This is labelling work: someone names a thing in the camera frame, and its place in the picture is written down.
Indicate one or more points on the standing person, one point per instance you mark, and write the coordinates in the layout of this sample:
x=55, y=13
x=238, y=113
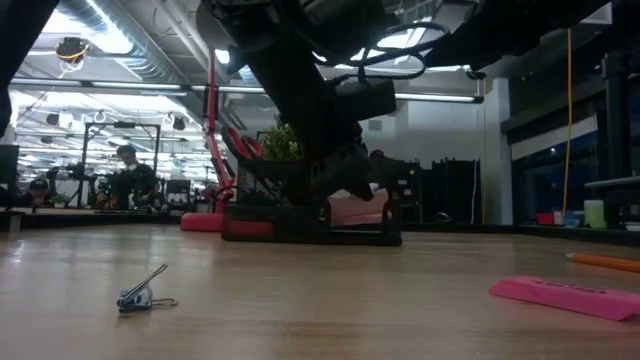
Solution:
x=135, y=180

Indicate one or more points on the green plastic cup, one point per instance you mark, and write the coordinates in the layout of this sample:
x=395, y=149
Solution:
x=595, y=215

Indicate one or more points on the seated person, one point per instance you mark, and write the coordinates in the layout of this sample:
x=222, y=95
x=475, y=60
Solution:
x=39, y=192

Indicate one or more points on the red desk lamp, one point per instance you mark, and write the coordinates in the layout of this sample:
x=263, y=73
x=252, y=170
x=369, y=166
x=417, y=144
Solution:
x=202, y=222

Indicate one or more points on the black cabinets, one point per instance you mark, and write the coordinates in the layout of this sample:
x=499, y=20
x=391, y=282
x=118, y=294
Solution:
x=450, y=190

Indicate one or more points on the black mesh desk organizer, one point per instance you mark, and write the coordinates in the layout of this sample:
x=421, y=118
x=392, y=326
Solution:
x=280, y=227

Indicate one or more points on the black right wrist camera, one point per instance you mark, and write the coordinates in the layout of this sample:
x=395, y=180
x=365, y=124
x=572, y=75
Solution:
x=367, y=100

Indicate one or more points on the red small container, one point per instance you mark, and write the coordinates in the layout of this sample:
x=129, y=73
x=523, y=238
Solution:
x=546, y=219

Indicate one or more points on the dark background monitor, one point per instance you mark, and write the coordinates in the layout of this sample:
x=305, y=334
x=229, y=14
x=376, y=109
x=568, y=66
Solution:
x=9, y=165

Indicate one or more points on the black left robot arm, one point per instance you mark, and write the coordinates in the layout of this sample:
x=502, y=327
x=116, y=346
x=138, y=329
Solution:
x=20, y=40

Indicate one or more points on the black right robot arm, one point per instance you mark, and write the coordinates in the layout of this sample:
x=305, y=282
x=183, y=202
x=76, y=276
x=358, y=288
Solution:
x=500, y=30

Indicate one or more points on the pink sticky note pad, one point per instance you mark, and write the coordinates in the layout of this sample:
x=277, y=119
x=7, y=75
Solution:
x=357, y=210

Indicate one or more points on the orange wooden pencil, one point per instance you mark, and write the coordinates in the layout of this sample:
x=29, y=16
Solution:
x=610, y=261

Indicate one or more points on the pink eraser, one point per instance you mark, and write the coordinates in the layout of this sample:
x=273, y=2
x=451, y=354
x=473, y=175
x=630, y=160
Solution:
x=565, y=297

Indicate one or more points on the green potted plant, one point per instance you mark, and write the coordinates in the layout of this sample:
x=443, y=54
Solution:
x=280, y=145

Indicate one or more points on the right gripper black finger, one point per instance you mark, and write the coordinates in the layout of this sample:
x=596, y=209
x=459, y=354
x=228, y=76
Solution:
x=342, y=170

